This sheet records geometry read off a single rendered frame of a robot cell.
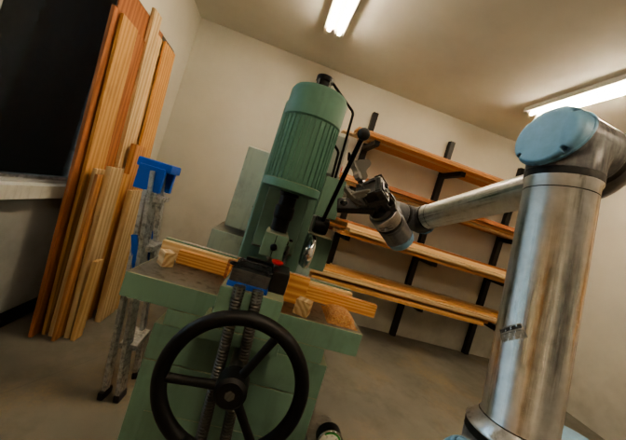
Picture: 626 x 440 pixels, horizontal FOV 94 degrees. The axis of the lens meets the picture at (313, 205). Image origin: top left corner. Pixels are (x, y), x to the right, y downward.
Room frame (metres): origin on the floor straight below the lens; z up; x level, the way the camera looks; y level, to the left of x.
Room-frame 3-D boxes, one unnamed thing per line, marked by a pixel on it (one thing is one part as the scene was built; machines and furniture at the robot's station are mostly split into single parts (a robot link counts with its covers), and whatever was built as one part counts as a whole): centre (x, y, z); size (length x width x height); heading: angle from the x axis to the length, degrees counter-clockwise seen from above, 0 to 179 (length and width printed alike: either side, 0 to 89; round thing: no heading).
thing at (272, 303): (0.69, 0.07, 0.91); 0.15 x 0.14 x 0.09; 96
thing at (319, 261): (1.08, -0.06, 1.02); 0.09 x 0.07 x 0.12; 96
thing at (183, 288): (0.77, 0.08, 0.87); 0.61 x 0.30 x 0.06; 96
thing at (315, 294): (0.89, 0.02, 0.92); 0.62 x 0.02 x 0.04; 96
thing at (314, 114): (0.88, 0.08, 1.35); 0.18 x 0.18 x 0.31
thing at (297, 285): (0.81, 0.05, 0.94); 0.21 x 0.01 x 0.08; 96
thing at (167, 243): (0.90, 0.10, 0.92); 0.60 x 0.02 x 0.05; 96
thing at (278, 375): (1.00, 0.09, 0.76); 0.57 x 0.45 x 0.09; 6
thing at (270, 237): (0.90, 0.08, 1.03); 0.14 x 0.07 x 0.09; 6
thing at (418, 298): (3.21, -1.42, 1.20); 2.71 x 0.56 x 2.40; 99
